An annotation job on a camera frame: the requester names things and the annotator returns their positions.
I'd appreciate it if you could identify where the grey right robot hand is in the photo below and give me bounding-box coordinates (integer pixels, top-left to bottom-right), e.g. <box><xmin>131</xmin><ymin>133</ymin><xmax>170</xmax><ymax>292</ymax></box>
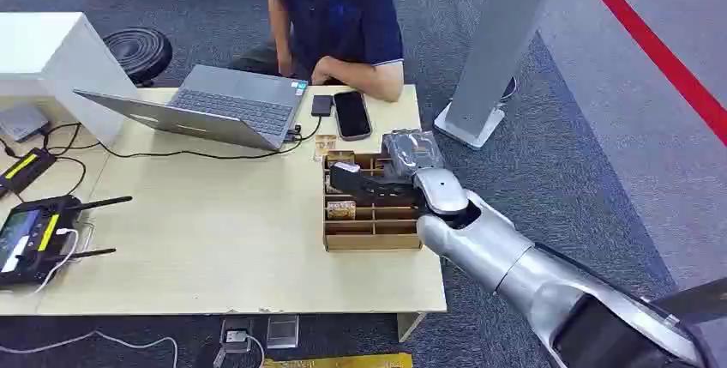
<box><xmin>329</xmin><ymin>161</ymin><xmax>471</xmax><ymax>217</ymax></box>

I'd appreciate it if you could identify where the wooden card box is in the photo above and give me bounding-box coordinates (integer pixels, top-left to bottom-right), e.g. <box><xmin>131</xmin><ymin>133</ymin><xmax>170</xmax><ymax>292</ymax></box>
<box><xmin>321</xmin><ymin>150</ymin><xmax>424</xmax><ymax>253</ymax></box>

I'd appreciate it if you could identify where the black smartphone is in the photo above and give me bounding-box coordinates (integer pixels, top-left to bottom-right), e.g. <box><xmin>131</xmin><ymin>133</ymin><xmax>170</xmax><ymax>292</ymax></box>
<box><xmin>333</xmin><ymin>90</ymin><xmax>374</xmax><ymax>142</ymax></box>

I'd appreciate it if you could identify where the pale desk leg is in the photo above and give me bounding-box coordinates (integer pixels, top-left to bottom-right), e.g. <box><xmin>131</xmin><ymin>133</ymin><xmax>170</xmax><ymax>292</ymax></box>
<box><xmin>396</xmin><ymin>312</ymin><xmax>428</xmax><ymax>344</ymax></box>

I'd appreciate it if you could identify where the small black drive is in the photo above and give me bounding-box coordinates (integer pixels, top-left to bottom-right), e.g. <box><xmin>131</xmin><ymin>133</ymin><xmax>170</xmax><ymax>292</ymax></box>
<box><xmin>310</xmin><ymin>94</ymin><xmax>335</xmax><ymax>118</ymax></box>

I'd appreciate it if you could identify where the grey standing pillar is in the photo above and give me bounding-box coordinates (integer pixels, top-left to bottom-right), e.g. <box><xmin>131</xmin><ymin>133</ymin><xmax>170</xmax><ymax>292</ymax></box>
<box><xmin>433</xmin><ymin>0</ymin><xmax>564</xmax><ymax>151</ymax></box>

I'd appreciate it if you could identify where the yellow floor sheet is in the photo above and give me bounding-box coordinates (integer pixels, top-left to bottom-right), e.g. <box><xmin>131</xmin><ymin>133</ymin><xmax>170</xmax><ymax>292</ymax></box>
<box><xmin>261</xmin><ymin>353</ymin><xmax>414</xmax><ymax>368</ymax></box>

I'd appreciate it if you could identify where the person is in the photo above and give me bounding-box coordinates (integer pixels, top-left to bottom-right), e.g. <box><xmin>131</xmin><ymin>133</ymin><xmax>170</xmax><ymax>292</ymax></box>
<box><xmin>228</xmin><ymin>0</ymin><xmax>406</xmax><ymax>104</ymax></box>

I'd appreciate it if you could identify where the silver laptop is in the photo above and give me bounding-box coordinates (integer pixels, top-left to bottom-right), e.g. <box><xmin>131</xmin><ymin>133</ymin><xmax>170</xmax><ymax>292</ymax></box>
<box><xmin>73</xmin><ymin>63</ymin><xmax>309</xmax><ymax>153</ymax></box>

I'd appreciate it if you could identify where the floor socket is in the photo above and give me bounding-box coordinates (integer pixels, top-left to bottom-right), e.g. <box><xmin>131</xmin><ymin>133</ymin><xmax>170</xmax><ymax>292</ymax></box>
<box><xmin>213</xmin><ymin>319</ymin><xmax>255</xmax><ymax>368</ymax></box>

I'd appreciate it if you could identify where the red floor strip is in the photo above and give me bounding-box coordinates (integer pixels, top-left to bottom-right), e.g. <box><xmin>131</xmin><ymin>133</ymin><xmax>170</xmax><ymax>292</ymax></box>
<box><xmin>568</xmin><ymin>0</ymin><xmax>727</xmax><ymax>148</ymax></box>

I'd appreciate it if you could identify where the black round stool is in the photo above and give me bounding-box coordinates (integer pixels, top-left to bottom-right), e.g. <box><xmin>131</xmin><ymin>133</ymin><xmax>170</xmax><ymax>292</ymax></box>
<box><xmin>102</xmin><ymin>27</ymin><xmax>174</xmax><ymax>88</ymax></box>

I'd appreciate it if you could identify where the black remote controller with screen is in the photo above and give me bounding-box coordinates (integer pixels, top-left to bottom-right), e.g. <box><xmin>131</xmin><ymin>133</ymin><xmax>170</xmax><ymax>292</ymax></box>
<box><xmin>0</xmin><ymin>195</ymin><xmax>134</xmax><ymax>291</ymax></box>

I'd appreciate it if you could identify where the black device with yellow stripe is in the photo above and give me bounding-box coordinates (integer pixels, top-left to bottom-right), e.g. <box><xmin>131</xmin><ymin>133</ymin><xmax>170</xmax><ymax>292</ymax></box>
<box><xmin>0</xmin><ymin>148</ymin><xmax>57</xmax><ymax>197</ymax></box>

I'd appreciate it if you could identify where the small grey box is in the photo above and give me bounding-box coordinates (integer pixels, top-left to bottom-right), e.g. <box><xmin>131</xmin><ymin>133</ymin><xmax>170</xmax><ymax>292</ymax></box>
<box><xmin>0</xmin><ymin>103</ymin><xmax>51</xmax><ymax>143</ymax></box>

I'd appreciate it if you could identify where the short black cable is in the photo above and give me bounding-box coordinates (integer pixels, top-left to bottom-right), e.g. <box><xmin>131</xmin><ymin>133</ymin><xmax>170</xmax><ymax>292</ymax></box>
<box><xmin>285</xmin><ymin>116</ymin><xmax>324</xmax><ymax>145</ymax></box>

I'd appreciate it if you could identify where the long black cable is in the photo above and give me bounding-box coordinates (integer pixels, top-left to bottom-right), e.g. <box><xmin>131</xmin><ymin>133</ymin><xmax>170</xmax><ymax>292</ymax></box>
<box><xmin>43</xmin><ymin>122</ymin><xmax>303</xmax><ymax>162</ymax></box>

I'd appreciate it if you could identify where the white floor cable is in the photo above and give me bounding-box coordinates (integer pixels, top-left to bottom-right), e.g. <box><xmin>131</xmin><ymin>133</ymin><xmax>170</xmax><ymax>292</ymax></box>
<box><xmin>0</xmin><ymin>329</ymin><xmax>179</xmax><ymax>368</ymax></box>

